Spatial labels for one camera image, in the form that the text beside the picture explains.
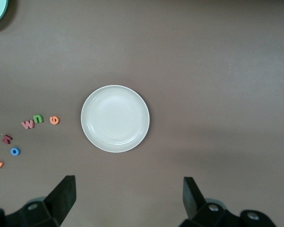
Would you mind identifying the dark red foam letter h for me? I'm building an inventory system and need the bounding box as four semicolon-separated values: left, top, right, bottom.
1;134;14;145

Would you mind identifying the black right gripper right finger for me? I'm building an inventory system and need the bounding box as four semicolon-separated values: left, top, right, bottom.
179;176;241;227

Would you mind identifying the pink foam letter w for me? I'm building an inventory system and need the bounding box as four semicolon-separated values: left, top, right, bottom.
21;120;36;130

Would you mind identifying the beige round plate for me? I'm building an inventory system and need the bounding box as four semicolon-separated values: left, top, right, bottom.
80;85;150;153

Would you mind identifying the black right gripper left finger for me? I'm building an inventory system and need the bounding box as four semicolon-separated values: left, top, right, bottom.
4;175;76;227

